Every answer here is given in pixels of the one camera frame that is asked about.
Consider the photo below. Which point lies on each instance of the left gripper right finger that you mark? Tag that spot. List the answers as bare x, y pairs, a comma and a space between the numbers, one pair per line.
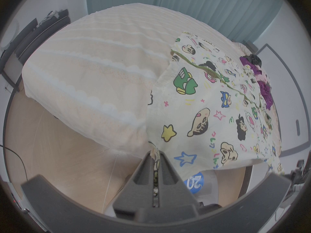
172, 190

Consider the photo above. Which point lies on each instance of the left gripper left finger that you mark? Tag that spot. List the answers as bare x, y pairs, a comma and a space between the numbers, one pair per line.
142, 186

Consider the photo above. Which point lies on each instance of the white printed pyjama top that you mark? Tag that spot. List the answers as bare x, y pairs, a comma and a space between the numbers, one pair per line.
206, 105

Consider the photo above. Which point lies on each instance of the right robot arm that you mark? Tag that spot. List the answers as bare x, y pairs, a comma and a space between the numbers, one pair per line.
297, 175

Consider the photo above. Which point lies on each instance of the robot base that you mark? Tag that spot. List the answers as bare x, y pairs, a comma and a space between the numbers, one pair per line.
209, 186

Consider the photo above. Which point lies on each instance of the pile of clothes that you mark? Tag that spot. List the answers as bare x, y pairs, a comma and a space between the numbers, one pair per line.
264, 91

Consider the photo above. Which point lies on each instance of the bed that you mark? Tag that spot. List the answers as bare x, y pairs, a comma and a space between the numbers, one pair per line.
85, 57

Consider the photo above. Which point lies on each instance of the grey bedside table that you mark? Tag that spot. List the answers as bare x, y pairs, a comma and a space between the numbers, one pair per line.
250, 47

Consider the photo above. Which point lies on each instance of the blue-green curtain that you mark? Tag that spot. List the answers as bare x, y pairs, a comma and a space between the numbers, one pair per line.
194, 6

